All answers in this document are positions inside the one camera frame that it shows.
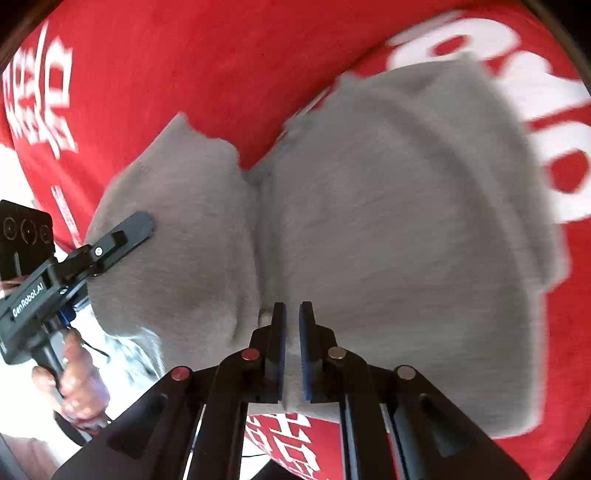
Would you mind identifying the black cable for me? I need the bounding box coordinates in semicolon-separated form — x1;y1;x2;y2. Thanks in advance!
53;410;114;448

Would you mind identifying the person's left hand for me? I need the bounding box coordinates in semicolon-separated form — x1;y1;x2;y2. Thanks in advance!
31;330;112;432

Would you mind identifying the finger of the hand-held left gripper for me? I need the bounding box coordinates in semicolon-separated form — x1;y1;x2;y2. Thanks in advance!
58;211;156;280

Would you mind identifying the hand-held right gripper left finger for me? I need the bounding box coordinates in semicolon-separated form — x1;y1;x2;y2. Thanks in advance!
51;302;288;480

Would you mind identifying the pale patterned cloth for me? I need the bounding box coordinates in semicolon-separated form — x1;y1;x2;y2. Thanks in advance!
74;302;168;418

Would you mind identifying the red printed blanket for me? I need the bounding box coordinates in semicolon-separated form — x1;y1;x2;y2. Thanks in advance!
0;0;591;480

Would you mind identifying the grey knit sweater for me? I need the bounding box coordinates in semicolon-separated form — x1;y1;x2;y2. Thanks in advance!
85;58;571;439

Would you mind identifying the person's left forearm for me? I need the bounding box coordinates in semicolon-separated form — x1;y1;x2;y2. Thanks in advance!
0;434;63;480

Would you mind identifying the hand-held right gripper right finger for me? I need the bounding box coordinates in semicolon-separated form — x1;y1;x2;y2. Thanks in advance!
298;301;532;480

